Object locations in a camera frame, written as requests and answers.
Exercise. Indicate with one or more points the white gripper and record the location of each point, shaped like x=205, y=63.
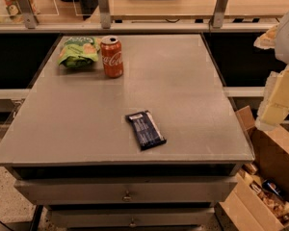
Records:
x=288, y=38

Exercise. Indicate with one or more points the orange coca-cola can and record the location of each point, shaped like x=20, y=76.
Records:
x=112, y=56

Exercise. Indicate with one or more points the blue pepsi can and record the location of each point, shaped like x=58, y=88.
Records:
x=270, y=186

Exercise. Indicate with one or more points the dark blue rxbar wrapper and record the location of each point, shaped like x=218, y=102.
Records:
x=145, y=129

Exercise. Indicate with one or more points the brown cardboard box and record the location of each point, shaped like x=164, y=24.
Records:
x=250, y=207

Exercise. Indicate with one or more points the upper grey drawer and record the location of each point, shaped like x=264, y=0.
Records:
x=126, y=190

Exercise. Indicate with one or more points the grey drawer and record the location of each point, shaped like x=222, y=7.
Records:
x=130, y=218
x=126, y=190

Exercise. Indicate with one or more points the green chip bag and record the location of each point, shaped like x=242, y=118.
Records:
x=79, y=51

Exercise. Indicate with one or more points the lower grey drawer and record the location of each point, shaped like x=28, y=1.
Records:
x=130, y=218

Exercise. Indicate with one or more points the right metal bracket post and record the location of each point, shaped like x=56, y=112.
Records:
x=218, y=14

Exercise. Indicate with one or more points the metal bracket post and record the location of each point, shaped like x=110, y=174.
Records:
x=29, y=18
x=105, y=17
x=218, y=14

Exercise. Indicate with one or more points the middle metal bracket post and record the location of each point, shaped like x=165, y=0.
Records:
x=105, y=17

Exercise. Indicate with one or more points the left metal bracket post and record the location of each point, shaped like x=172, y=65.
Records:
x=29, y=18

